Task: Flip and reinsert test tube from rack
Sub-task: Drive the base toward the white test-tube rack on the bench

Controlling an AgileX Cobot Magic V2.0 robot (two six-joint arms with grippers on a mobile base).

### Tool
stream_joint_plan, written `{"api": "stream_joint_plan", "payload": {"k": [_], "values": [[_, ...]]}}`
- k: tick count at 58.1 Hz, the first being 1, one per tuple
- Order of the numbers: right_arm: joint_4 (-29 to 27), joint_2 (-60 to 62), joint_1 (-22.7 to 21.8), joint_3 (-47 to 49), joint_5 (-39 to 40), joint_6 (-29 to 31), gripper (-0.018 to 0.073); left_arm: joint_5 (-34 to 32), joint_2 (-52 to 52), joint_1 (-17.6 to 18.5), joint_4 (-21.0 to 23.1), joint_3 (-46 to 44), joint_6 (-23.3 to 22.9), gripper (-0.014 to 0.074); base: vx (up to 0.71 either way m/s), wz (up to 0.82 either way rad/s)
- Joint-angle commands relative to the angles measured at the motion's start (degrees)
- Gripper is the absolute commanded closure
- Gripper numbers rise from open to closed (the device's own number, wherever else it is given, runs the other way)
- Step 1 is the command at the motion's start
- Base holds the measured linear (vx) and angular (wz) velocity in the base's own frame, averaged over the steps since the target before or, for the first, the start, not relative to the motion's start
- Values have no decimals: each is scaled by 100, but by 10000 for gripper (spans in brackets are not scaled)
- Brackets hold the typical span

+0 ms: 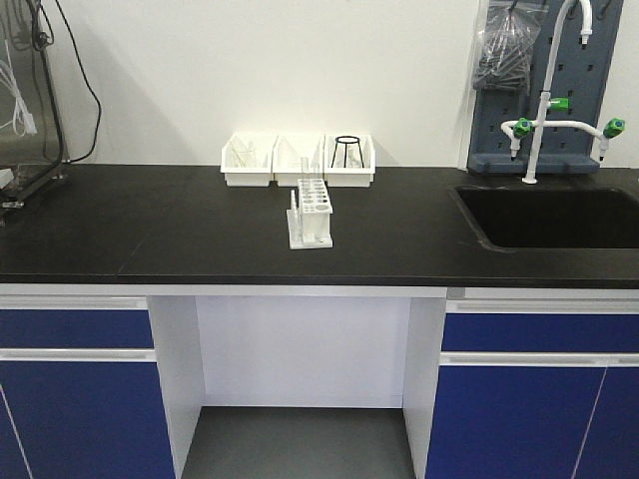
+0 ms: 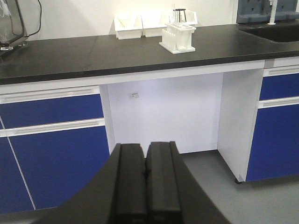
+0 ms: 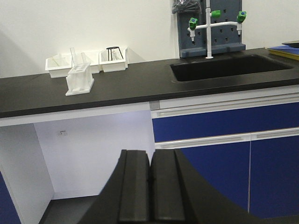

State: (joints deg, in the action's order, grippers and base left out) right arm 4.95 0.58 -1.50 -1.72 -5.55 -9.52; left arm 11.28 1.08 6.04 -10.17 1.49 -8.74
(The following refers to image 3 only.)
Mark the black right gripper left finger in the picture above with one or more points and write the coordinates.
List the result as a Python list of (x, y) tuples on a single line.
[(125, 197)]

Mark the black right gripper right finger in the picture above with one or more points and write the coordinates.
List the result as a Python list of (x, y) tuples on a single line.
[(180, 195)]

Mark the tall clear test tube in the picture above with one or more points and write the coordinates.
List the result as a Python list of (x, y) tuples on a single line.
[(74, 57)]

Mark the white test tube rack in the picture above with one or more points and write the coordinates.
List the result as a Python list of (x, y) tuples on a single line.
[(79, 80)]

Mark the short clear test tube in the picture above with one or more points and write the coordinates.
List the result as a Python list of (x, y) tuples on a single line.
[(83, 58)]

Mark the blue-grey pegboard drying rack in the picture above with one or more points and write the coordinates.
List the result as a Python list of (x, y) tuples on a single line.
[(224, 38)]

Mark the blue cabinet door left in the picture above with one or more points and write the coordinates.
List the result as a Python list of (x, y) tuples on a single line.
[(225, 167)]

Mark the blue cabinet door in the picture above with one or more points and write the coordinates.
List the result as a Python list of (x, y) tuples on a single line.
[(274, 177), (225, 167)]

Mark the blue cabinet drawer front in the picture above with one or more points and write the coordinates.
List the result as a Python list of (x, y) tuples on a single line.
[(227, 122)]

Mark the blue cabinet door right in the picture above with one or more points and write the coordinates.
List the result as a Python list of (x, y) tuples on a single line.
[(274, 177)]

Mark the right white storage bin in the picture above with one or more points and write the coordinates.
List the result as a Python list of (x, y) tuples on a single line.
[(115, 65)]

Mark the white storage bin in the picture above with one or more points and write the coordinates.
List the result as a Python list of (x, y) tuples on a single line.
[(91, 57), (115, 65), (58, 65)]

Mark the black lab sink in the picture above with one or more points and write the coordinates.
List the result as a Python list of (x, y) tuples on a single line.
[(249, 64)]

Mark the middle white storage bin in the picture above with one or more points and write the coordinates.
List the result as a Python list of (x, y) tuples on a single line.
[(91, 57)]

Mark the left white storage bin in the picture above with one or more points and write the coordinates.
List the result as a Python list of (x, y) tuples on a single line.
[(58, 65)]

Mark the white lab faucet green knobs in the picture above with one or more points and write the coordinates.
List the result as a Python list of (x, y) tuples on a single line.
[(214, 14)]

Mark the yellow blue tray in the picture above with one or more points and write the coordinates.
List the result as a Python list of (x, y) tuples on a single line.
[(288, 49)]

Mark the plastic bag of pegs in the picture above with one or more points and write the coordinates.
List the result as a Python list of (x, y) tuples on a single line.
[(186, 6)]

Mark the black wire tripod stand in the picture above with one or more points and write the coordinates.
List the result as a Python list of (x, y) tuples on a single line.
[(114, 53)]

